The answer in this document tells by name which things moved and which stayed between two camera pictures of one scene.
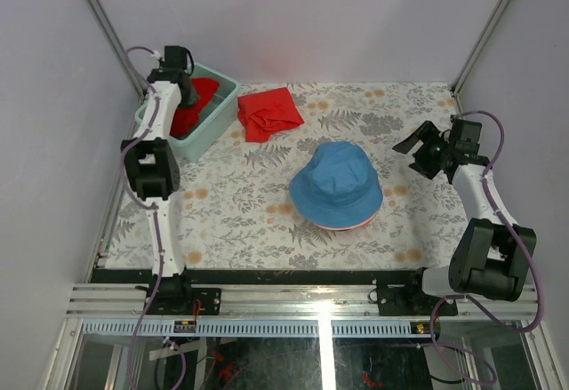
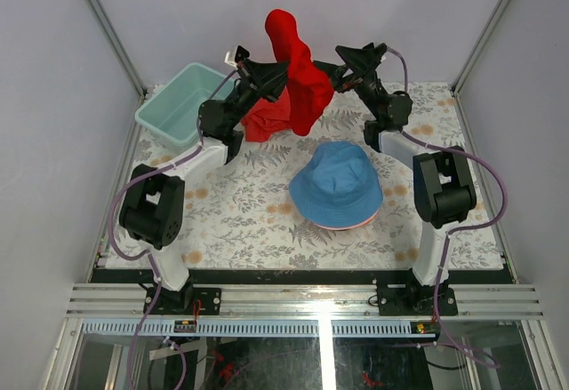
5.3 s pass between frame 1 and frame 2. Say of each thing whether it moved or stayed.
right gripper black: moved
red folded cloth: stayed
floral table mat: stayed
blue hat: stayed
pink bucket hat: stayed
